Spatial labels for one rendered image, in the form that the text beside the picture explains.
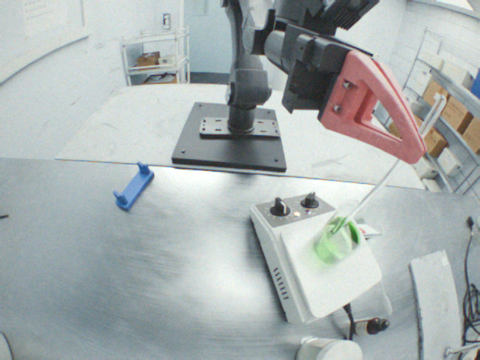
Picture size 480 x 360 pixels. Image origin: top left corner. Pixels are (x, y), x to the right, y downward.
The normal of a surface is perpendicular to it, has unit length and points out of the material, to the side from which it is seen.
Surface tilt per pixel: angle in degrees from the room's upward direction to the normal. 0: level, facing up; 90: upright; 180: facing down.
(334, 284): 0
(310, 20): 92
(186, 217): 0
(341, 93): 92
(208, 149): 2
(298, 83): 92
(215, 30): 90
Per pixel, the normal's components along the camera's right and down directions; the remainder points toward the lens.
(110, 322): 0.09, -0.65
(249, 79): 0.24, 0.17
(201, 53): -0.03, 0.76
